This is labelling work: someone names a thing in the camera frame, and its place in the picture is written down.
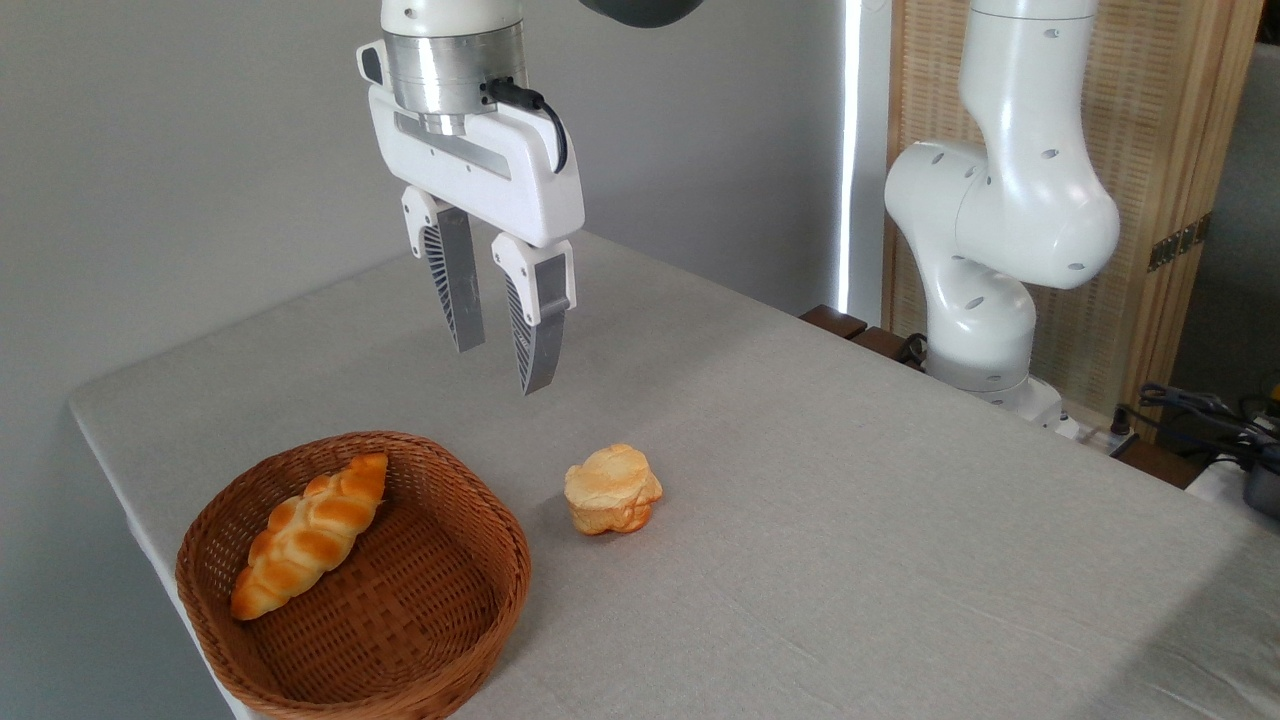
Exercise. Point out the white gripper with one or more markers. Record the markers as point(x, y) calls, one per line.
point(500, 185)

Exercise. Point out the long braided bread loaf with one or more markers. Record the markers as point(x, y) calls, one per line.
point(305, 535)

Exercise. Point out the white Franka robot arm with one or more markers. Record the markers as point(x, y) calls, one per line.
point(1020, 200)

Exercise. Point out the round pale bread bun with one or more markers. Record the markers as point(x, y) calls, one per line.
point(612, 490)

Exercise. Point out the brown woven wicker basket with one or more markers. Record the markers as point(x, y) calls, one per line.
point(420, 600)

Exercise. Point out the dark brown wooden block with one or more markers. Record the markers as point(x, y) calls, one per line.
point(885, 345)
point(833, 321)

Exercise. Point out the dark metal screen hinge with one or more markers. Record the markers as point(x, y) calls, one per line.
point(1180, 242)

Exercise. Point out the wooden bamboo folding screen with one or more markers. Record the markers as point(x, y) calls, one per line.
point(1160, 120)

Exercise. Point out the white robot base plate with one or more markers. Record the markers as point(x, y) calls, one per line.
point(1045, 405)

